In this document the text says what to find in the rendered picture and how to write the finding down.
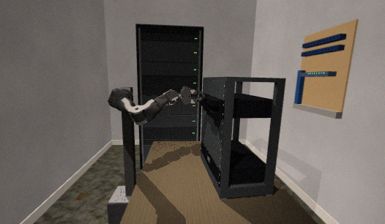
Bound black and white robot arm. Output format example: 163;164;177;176
108;87;179;125

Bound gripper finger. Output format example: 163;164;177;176
190;96;205;104
190;89;205;97

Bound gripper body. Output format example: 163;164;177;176
179;86;191;105

